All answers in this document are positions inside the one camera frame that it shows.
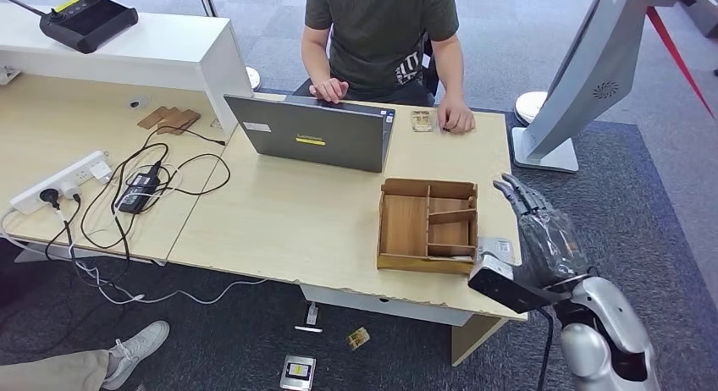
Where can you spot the person's right hand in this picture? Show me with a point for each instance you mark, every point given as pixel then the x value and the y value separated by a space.
pixel 330 90

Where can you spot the person's left hand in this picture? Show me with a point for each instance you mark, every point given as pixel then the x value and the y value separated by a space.
pixel 457 116

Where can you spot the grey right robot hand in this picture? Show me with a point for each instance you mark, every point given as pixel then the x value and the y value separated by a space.
pixel 547 242

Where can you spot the wooden organizer box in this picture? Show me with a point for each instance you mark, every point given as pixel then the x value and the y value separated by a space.
pixel 404 226

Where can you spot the person's left forearm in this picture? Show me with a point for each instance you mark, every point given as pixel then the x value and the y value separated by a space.
pixel 449 69

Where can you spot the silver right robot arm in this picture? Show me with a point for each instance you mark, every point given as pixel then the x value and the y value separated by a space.
pixel 606 321

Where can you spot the person's right forearm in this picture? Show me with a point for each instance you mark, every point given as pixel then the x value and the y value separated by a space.
pixel 315 57

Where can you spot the grey card reader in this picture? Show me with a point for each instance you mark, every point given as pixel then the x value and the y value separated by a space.
pixel 496 247

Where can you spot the person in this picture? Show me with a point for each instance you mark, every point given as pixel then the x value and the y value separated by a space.
pixel 376 35

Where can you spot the pale card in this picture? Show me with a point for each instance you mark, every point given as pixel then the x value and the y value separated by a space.
pixel 451 259

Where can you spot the thin wooden card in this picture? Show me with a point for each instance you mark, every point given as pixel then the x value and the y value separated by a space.
pixel 173 121
pixel 150 117
pixel 189 120

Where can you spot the person's leg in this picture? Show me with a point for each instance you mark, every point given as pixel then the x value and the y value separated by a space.
pixel 134 348

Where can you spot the grey laptop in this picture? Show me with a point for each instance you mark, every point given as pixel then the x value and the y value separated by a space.
pixel 314 135

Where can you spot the white round stanchion base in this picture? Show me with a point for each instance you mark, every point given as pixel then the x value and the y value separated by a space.
pixel 530 107

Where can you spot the dark grey floor rug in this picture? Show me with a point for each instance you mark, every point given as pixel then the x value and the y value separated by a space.
pixel 628 209

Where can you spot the wooden desk leg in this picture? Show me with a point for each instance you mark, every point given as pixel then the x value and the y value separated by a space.
pixel 474 341

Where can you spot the white kiosk stand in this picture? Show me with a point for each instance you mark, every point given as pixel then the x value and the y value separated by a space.
pixel 589 69

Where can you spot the metal stanchion with white base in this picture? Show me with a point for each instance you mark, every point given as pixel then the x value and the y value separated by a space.
pixel 207 1

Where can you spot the white desk crossbar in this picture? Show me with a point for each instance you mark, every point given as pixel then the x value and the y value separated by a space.
pixel 387 309

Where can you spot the small grey desk grommet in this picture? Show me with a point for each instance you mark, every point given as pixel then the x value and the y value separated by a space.
pixel 138 102

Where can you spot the white counter riser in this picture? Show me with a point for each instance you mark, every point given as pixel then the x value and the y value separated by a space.
pixel 140 45

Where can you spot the small wooden tag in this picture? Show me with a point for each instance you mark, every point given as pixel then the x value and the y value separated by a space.
pixel 358 338

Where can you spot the black power adapter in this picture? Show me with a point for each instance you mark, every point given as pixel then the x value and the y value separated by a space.
pixel 137 192

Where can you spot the white charger block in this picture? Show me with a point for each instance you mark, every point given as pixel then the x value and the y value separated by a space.
pixel 100 169

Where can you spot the black remote controller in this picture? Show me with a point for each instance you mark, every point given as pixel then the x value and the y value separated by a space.
pixel 88 23

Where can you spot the white plug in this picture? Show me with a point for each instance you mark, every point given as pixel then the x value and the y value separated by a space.
pixel 70 191

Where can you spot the silver device with screen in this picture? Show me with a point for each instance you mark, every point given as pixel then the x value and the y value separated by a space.
pixel 297 371

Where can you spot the white power strip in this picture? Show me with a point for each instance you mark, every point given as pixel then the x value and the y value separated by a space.
pixel 60 180

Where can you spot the white clip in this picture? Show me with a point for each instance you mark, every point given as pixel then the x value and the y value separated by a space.
pixel 8 75

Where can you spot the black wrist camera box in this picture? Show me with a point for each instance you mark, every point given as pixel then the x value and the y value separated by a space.
pixel 505 285

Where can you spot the white and black bracket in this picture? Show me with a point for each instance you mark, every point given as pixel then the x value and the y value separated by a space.
pixel 310 315

